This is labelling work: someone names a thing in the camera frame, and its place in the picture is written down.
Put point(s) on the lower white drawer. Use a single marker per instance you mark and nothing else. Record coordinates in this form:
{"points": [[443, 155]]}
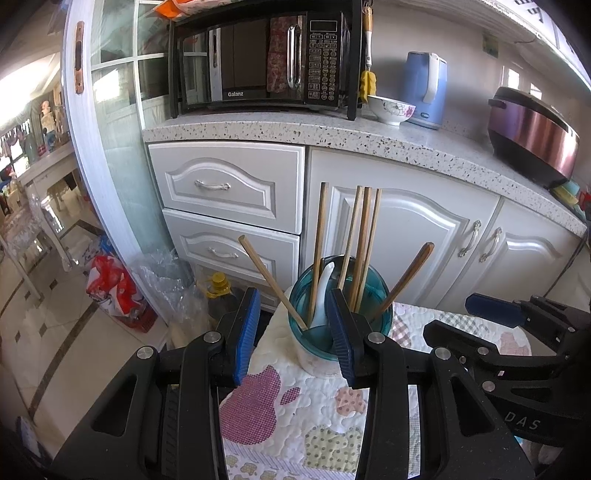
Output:
{"points": [[212, 244]]}

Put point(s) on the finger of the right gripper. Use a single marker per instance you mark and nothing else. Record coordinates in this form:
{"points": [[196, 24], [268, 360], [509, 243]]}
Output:
{"points": [[478, 356], [502, 312]]}

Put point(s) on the patterned quilted table cloth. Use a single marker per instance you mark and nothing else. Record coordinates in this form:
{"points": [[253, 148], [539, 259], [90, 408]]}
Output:
{"points": [[283, 423]]}

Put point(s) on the yellow capped oil bottle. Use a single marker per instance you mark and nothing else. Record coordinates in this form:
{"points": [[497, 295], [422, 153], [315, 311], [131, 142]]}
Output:
{"points": [[220, 297]]}

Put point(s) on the brown wooden chopstick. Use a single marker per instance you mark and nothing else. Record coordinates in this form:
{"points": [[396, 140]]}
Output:
{"points": [[362, 246]]}

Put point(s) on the white glass sliding door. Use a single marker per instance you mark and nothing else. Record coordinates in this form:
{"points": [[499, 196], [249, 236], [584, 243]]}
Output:
{"points": [[114, 80]]}

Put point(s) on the clear plastic bag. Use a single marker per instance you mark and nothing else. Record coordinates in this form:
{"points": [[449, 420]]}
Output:
{"points": [[173, 293]]}

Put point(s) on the red plastic bag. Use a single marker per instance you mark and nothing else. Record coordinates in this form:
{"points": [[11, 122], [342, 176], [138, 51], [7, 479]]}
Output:
{"points": [[110, 285]]}

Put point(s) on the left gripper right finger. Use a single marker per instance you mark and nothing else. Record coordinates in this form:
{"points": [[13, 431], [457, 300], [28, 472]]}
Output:
{"points": [[462, 435]]}

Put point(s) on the orange packet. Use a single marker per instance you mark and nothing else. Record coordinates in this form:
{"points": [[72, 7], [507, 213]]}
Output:
{"points": [[171, 9]]}

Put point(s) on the white cabinet door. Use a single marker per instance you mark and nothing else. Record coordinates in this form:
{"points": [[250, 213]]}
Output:
{"points": [[417, 206], [532, 253]]}

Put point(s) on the white drawer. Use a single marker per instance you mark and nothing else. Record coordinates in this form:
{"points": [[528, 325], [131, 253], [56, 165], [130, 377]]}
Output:
{"points": [[212, 244], [260, 184]]}

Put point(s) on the floral white utensil cup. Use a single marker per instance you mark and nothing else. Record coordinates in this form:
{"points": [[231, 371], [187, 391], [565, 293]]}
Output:
{"points": [[314, 347]]}

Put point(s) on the purple rice cooker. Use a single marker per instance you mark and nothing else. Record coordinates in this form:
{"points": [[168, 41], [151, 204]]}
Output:
{"points": [[532, 137]]}

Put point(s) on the upper white drawer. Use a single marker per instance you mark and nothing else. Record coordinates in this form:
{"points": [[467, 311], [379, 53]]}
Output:
{"points": [[260, 184]]}

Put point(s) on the tan wooden chopstick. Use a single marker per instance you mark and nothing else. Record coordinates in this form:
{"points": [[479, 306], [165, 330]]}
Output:
{"points": [[369, 250]]}

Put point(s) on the black microwave oven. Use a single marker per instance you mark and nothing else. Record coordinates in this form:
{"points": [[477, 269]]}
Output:
{"points": [[266, 54]]}

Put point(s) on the floral ceramic bowl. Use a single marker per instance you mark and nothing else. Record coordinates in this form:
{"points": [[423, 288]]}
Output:
{"points": [[389, 111]]}

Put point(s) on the light wooden chopstick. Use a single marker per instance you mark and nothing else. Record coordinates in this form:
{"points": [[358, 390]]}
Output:
{"points": [[349, 241]]}

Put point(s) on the silver cabinet door handle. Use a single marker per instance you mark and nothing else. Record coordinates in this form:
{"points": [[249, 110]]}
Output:
{"points": [[493, 245]]}

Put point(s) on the speckled stone countertop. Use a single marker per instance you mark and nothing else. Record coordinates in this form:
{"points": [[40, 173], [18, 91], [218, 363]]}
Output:
{"points": [[438, 151]]}

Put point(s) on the white ceramic spoon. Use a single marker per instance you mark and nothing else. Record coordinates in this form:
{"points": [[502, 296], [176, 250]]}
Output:
{"points": [[319, 319]]}

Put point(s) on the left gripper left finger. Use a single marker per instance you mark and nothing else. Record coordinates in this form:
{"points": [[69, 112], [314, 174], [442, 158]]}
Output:
{"points": [[158, 418]]}

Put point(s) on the reddish brown chopstick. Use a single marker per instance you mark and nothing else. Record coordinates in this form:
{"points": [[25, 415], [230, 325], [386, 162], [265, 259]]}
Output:
{"points": [[319, 242]]}

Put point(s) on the short light chopstick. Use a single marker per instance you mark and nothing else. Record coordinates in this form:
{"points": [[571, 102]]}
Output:
{"points": [[257, 261]]}

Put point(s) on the blue electric kettle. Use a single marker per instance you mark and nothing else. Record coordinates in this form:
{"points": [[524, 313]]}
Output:
{"points": [[424, 85]]}

